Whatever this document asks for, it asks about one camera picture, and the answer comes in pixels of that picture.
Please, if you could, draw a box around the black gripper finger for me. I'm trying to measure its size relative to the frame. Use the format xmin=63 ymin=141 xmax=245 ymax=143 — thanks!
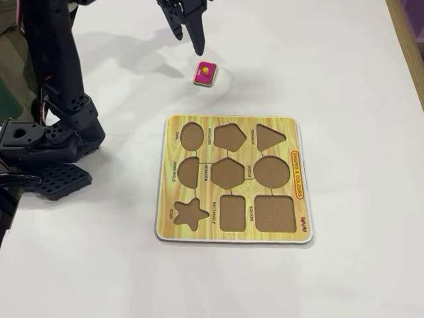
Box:
xmin=156 ymin=0 xmax=186 ymax=41
xmin=181 ymin=0 xmax=210 ymax=56

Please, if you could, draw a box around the pink rectangle piece yellow pin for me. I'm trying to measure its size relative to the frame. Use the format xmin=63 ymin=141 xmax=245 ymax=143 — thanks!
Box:
xmin=193 ymin=60 xmax=219 ymax=88

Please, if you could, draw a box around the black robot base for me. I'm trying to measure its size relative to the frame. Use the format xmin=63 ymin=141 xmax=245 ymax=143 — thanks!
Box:
xmin=0 ymin=119 xmax=94 ymax=202

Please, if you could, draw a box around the yellow wooden shape puzzle board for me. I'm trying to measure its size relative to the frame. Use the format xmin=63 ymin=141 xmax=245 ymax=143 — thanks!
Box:
xmin=154 ymin=115 xmax=315 ymax=246

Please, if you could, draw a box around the green beige patterned cloth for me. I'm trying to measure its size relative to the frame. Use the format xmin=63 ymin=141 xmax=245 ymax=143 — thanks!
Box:
xmin=0 ymin=0 xmax=39 ymax=124

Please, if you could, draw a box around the light wooden edge strip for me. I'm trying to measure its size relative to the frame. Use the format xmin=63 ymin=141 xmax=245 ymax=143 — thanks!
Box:
xmin=385 ymin=0 xmax=424 ymax=110

